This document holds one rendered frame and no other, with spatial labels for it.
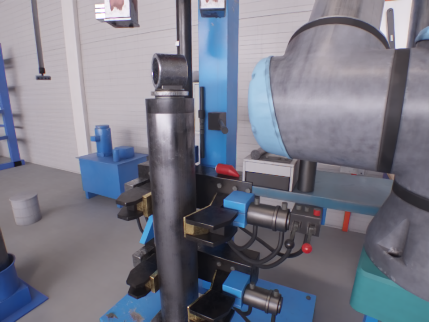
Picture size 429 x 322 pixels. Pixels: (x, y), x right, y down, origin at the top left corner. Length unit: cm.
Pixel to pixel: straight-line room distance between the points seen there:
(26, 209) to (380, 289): 354
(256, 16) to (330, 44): 282
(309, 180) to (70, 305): 190
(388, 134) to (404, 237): 12
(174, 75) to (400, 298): 97
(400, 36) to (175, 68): 230
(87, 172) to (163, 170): 290
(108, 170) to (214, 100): 238
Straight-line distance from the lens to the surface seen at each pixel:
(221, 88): 143
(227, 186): 126
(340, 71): 32
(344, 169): 120
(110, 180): 359
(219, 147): 147
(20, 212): 367
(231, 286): 139
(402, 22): 298
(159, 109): 105
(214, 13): 116
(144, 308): 194
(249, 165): 119
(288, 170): 114
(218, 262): 150
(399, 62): 32
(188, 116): 108
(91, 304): 226
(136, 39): 403
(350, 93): 30
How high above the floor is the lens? 148
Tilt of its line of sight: 15 degrees down
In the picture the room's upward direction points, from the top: straight up
